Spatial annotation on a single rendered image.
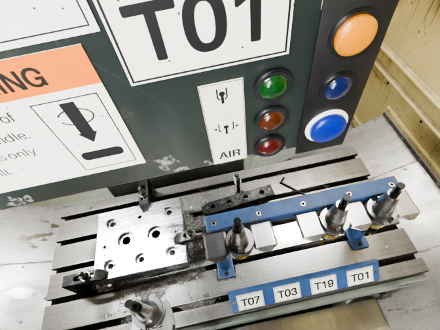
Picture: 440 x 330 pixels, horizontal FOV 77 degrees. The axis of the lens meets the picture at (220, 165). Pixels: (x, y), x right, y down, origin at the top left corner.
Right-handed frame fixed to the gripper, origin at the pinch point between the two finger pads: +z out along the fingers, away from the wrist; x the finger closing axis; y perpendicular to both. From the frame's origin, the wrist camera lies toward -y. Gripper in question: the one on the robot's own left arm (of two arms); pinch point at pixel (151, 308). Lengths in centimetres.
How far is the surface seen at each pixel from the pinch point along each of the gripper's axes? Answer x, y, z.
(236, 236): 21.1, -9.8, 7.8
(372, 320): 61, 46, -10
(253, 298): 22.8, 24.1, 1.1
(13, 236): -75, 45, 50
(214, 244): 15.9, -3.3, 9.5
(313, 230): 38.5, -3.3, 7.7
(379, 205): 53, -7, 9
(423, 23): 101, -7, 69
